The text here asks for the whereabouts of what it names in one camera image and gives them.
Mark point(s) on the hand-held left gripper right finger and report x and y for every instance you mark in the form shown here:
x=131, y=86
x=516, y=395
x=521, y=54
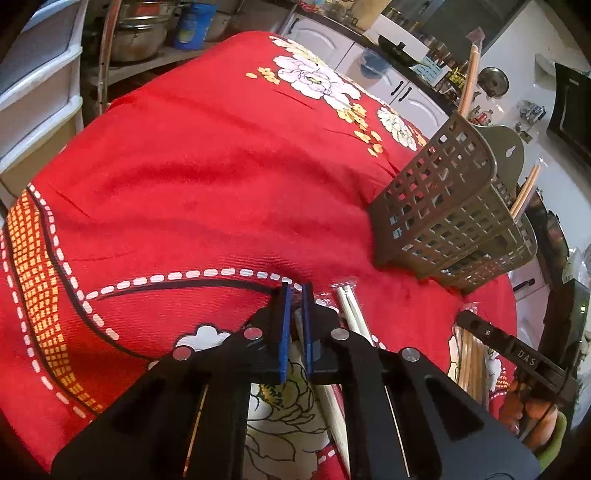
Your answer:
x=310, y=332

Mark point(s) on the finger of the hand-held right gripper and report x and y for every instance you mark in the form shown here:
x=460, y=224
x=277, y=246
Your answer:
x=480, y=330

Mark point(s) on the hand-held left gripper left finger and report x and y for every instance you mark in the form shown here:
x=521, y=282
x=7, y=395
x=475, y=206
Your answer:
x=284, y=332

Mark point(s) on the wooden chopstick pair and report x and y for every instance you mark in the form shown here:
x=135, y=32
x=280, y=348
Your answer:
x=526, y=189
x=468, y=369
x=471, y=74

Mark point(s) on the white chopstick pair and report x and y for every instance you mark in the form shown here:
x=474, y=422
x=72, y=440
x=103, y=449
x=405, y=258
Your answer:
x=351, y=309
x=334, y=424

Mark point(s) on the grey plastic utensil basket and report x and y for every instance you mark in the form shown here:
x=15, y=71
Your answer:
x=438, y=207

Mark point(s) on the hanging metal utensils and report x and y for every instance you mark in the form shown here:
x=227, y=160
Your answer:
x=531, y=113

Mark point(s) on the large steel bowl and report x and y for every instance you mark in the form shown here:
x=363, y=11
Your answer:
x=551, y=235

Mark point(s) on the clear plastic bag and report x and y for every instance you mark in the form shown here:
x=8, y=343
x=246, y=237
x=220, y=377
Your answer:
x=581, y=263

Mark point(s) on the red floral tablecloth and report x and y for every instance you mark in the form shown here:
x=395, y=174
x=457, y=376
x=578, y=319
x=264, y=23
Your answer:
x=184, y=184

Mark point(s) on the black range hood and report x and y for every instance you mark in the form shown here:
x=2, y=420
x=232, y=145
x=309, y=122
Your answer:
x=570, y=106

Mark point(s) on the steel pot lid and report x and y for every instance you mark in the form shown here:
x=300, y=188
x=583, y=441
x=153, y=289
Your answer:
x=493, y=82

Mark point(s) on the blue knife block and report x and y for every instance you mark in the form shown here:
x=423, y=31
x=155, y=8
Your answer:
x=429, y=69

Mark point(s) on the blue hanging bag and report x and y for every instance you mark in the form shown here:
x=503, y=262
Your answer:
x=373, y=62

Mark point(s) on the black wok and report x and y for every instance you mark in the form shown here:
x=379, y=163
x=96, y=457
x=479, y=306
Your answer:
x=399, y=50

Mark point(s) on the wooden storage shelf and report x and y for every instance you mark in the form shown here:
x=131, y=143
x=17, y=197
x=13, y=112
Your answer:
x=138, y=69

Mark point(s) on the blue tin can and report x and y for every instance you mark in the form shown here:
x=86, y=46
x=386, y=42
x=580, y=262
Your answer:
x=191, y=25

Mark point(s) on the curved wooden rod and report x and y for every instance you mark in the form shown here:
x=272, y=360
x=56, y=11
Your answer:
x=105, y=55

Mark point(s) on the large steel stock pot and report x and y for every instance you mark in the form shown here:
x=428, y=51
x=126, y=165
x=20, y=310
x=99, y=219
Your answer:
x=138, y=32

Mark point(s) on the white plastic drawer unit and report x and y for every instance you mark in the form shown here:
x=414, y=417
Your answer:
x=37, y=83

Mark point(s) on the white wall shelf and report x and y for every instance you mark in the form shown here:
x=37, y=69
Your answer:
x=544, y=63

